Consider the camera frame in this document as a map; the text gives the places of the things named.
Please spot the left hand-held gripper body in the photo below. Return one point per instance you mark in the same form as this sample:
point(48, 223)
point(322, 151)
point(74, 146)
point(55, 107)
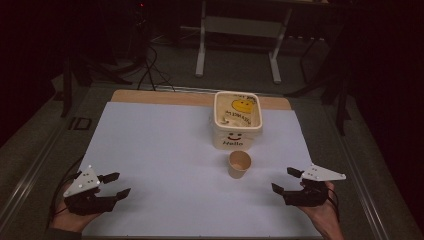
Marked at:
point(81, 183)

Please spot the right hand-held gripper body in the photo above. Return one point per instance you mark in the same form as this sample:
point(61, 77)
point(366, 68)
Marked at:
point(308, 196)

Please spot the person's right hand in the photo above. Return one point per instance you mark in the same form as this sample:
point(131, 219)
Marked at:
point(325, 218)

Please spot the person's left hand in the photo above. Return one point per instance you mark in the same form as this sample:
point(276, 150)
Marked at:
point(71, 221)

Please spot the brown paper cup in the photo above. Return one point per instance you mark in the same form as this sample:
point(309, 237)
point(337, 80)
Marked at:
point(238, 169)

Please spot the pale blue paper sheet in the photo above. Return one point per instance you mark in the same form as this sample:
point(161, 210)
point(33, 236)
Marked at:
point(160, 160)

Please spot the cream smiley print bin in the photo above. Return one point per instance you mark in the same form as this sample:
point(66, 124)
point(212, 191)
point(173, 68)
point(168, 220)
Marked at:
point(234, 137)

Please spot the black stand leg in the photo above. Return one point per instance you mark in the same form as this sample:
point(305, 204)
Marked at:
point(341, 106)
point(66, 86)

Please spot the black rectangular floor bracket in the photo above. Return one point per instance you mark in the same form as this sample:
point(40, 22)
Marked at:
point(80, 123)

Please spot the white metal stand frame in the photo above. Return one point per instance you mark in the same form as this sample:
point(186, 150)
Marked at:
point(201, 50)

